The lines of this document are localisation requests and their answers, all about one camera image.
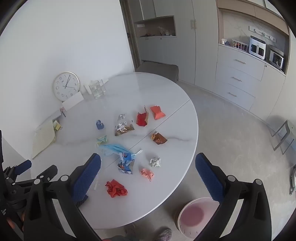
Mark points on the green yellow crumpled wrapper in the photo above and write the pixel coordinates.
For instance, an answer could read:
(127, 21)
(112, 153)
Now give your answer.
(102, 140)

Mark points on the tall grey wardrobe cabinet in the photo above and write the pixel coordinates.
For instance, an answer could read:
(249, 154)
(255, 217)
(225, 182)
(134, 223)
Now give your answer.
(185, 46)

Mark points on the small clear plastic piece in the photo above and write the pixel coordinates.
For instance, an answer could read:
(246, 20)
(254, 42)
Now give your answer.
(96, 184)

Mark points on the white dish rack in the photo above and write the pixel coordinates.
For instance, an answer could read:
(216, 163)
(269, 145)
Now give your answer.
(240, 45)

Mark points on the clear snack bag with crumbs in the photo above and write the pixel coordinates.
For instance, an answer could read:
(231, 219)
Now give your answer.
(123, 129)

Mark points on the grey drawer cabinet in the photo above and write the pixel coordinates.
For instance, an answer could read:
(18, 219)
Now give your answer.
(242, 76)

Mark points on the pink paper ball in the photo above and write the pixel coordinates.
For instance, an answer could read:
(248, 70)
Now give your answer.
(147, 174)

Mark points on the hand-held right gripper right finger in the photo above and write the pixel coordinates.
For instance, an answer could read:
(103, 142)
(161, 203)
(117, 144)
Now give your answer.
(209, 179)

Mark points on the white paper ball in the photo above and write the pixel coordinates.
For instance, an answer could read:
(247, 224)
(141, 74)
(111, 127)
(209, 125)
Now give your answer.
(155, 161)

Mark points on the white round wall clock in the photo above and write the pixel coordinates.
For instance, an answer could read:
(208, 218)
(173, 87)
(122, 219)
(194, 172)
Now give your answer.
(66, 86)

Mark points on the white wall hook rail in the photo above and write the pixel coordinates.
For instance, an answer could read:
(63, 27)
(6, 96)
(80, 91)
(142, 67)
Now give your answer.
(262, 33)

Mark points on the blue packet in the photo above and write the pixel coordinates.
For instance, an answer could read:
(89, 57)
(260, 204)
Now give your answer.
(126, 165)

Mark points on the clear glass pitcher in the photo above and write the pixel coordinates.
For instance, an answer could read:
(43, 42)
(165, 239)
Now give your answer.
(96, 90)

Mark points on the white folded card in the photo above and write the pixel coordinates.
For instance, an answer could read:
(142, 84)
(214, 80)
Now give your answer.
(72, 101)

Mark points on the red torn wrapper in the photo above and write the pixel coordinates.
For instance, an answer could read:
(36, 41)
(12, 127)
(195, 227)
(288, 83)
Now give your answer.
(141, 119)

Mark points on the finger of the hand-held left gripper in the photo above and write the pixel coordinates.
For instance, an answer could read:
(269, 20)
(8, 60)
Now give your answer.
(47, 172)
(23, 165)

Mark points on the white countertop oven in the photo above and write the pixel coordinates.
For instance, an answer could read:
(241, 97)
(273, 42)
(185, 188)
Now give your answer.
(257, 47)

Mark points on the small blue plastic object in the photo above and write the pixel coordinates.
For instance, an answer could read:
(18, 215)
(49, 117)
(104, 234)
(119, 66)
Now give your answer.
(99, 125)

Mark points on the yellow sticky notes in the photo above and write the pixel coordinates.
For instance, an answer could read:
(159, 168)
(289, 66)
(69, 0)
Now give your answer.
(56, 125)

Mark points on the silver toaster oven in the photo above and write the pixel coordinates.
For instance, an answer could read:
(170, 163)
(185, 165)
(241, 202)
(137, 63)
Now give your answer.
(276, 58)

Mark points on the orange torn wrapper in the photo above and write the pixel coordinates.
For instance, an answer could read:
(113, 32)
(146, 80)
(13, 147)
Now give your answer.
(158, 112)

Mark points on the pale yellow cloth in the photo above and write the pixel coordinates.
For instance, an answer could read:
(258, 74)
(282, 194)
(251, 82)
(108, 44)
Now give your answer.
(44, 139)

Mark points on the grey fuzzy slipper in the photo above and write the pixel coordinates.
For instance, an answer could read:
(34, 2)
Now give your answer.
(163, 234)

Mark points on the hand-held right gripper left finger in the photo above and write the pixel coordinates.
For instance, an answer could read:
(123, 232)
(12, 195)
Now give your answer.
(86, 179)

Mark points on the metal frame stool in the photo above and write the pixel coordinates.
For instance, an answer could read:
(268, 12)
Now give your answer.
(285, 133)

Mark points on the grey upholstered chair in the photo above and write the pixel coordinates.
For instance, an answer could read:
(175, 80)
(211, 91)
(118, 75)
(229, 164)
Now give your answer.
(159, 69)

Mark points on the brown crumpled wrapper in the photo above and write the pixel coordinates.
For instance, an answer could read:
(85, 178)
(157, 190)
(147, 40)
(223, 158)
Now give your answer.
(159, 138)

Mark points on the person's left hand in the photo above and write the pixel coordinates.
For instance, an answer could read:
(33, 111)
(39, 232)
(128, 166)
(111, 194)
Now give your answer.
(10, 223)

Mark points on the pen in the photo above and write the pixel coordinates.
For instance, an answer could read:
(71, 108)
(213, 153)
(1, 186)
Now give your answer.
(63, 112)

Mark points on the blue face mask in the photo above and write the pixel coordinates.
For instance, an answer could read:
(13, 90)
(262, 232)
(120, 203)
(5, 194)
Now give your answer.
(112, 148)

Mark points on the pink plastic bin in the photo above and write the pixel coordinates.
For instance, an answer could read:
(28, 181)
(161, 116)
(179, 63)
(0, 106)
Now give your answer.
(192, 215)

